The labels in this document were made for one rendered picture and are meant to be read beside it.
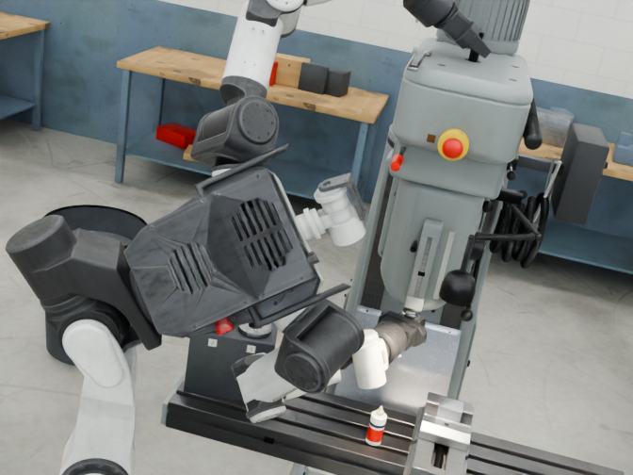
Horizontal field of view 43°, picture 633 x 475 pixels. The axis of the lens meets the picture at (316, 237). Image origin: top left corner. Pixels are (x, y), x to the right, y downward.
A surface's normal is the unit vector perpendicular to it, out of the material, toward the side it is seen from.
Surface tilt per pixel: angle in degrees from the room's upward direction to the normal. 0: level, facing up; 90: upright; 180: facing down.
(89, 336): 90
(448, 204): 90
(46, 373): 0
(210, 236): 74
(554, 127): 90
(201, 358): 90
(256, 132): 61
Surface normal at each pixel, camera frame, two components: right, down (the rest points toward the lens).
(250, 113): 0.58, -0.08
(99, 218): 0.14, 0.35
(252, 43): 0.15, -0.22
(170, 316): -0.29, 0.06
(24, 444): 0.17, -0.91
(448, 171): -0.21, 0.36
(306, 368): -0.53, 0.43
